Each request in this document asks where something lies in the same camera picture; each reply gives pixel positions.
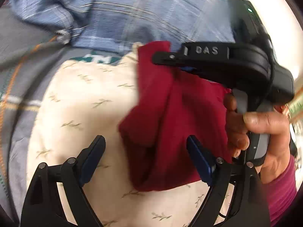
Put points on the blue plaid quilt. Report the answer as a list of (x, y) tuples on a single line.
[(114, 25)]

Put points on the grey star-pattern bedsheet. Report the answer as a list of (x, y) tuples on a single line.
[(21, 75)]

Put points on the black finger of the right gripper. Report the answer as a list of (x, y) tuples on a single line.
[(171, 59)]

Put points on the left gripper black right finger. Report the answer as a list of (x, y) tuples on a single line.
[(235, 196)]

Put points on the red knit sweater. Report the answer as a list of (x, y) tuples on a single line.
[(172, 105)]

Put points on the magenta right sleeve forearm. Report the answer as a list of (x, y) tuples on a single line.
[(281, 192)]

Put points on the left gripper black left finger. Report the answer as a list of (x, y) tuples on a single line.
[(55, 196)]

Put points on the cream leaf-print pillow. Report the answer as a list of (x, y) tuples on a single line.
[(110, 192)]

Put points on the person's right hand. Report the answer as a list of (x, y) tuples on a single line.
[(273, 123)]

